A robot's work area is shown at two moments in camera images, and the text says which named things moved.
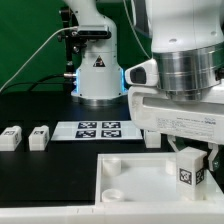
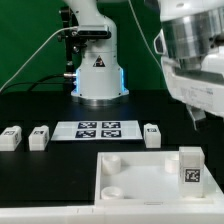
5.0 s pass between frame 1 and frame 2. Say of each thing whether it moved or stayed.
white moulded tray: stayed
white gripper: moved
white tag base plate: stayed
